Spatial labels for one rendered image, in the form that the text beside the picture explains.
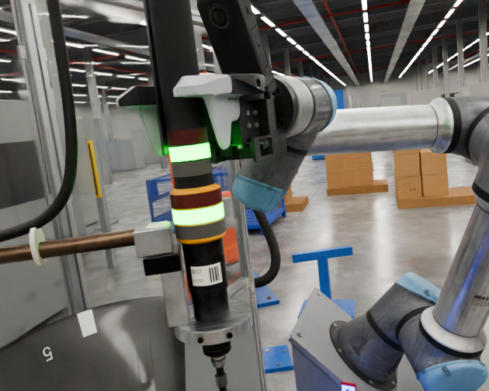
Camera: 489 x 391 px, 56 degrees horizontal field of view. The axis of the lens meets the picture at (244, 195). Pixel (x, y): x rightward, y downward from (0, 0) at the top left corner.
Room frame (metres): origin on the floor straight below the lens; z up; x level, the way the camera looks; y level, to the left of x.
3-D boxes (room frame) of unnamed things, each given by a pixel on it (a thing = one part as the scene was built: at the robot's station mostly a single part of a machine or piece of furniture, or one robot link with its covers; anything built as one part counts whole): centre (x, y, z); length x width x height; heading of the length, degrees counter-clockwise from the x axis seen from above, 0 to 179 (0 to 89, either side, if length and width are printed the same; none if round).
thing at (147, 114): (0.41, 0.07, 1.64); 0.09 x 0.03 x 0.06; 138
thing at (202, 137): (0.39, 0.04, 1.62); 0.03 x 0.03 x 0.01
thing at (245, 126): (0.48, -0.01, 1.63); 0.12 x 0.08 x 0.09; 150
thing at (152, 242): (0.38, 0.05, 1.50); 0.09 x 0.07 x 0.10; 95
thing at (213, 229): (0.39, 0.04, 1.54); 0.04 x 0.04 x 0.01
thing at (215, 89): (0.38, 0.01, 1.64); 0.09 x 0.03 x 0.06; 162
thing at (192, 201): (0.39, 0.04, 1.57); 0.04 x 0.04 x 0.01
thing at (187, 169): (0.39, 0.04, 1.60); 0.03 x 0.03 x 0.01
